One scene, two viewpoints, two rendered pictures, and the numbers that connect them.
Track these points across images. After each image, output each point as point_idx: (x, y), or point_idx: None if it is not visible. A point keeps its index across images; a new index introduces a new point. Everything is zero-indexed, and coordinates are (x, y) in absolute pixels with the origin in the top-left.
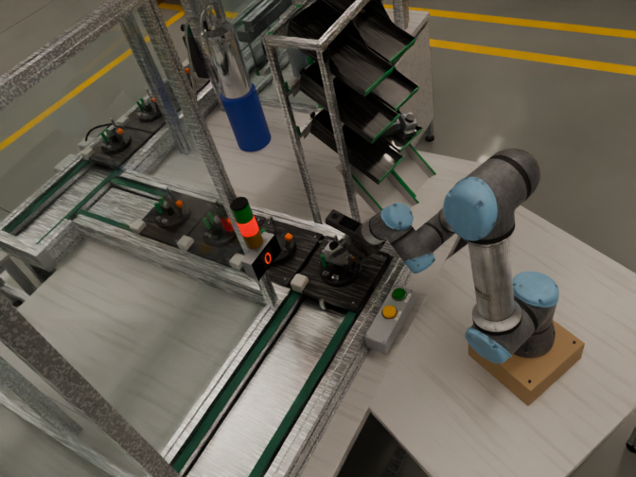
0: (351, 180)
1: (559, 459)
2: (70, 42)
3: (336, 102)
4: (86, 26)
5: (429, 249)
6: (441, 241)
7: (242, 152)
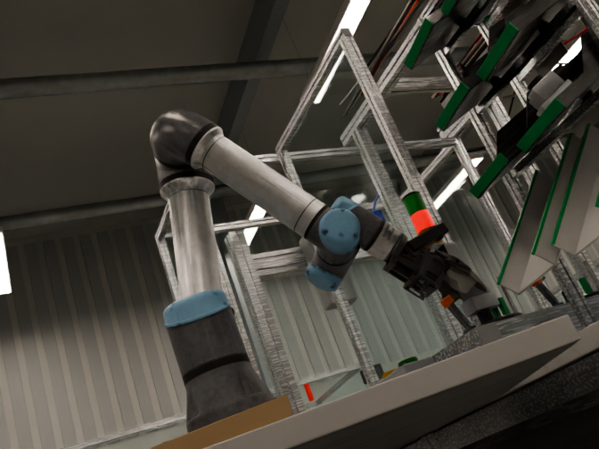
0: (518, 197)
1: None
2: (315, 77)
3: (455, 80)
4: (319, 67)
5: (314, 257)
6: (316, 252)
7: None
